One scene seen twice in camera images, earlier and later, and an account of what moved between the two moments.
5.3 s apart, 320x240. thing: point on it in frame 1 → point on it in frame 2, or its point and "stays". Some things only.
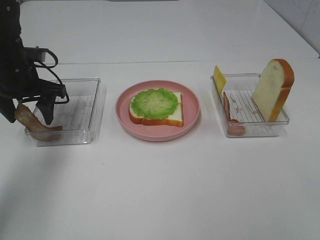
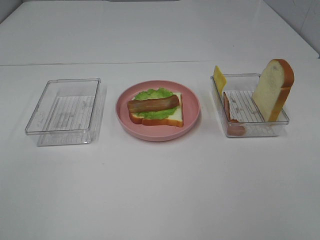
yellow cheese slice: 220,80 stays
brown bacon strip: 25,116 → 153,104
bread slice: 176,119 stays
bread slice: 272,88 stays
